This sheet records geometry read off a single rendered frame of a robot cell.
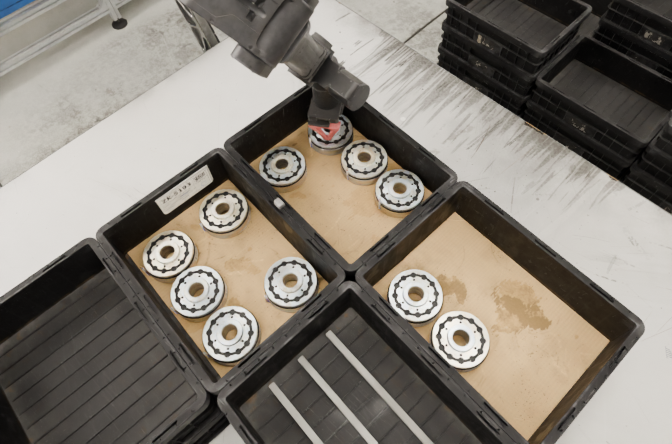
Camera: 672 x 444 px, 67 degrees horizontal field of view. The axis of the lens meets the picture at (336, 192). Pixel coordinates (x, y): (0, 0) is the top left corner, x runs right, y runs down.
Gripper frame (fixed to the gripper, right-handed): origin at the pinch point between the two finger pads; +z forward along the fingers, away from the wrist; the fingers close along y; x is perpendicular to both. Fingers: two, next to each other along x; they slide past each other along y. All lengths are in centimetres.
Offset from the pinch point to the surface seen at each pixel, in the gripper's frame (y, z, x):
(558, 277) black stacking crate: -29, -1, -48
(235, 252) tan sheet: -31.8, 3.9, 13.9
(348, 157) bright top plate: -7.1, 1.1, -5.4
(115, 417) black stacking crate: -66, 4, 26
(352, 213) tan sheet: -19.0, 4.2, -8.3
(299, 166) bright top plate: -10.9, 1.3, 4.8
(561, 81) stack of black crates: 70, 50, -68
